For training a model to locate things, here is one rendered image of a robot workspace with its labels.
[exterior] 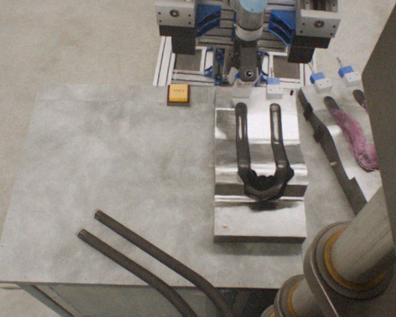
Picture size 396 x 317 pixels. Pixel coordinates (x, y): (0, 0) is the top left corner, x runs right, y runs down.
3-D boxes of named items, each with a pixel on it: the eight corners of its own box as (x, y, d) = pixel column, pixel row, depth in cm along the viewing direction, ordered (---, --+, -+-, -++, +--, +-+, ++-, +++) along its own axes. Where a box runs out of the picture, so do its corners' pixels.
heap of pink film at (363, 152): (323, 111, 147) (330, 96, 140) (372, 99, 150) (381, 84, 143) (358, 179, 135) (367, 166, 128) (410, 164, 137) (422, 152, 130)
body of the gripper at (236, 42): (256, 49, 140) (261, 20, 129) (257, 70, 136) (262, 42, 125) (231, 48, 140) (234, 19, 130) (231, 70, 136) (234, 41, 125)
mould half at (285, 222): (214, 102, 156) (216, 77, 144) (289, 104, 156) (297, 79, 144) (213, 242, 131) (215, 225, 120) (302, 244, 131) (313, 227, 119)
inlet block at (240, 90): (231, 65, 152) (235, 55, 148) (245, 68, 153) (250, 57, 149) (231, 97, 146) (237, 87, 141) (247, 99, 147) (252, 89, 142)
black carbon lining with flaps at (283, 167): (233, 105, 147) (235, 87, 139) (282, 106, 147) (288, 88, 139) (235, 203, 130) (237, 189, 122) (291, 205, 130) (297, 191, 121)
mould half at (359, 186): (297, 96, 157) (303, 76, 148) (364, 80, 161) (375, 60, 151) (360, 226, 134) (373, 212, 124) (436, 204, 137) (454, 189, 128)
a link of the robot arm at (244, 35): (264, 31, 121) (233, 30, 121) (262, 43, 125) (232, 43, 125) (263, 12, 125) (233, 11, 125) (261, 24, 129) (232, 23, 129)
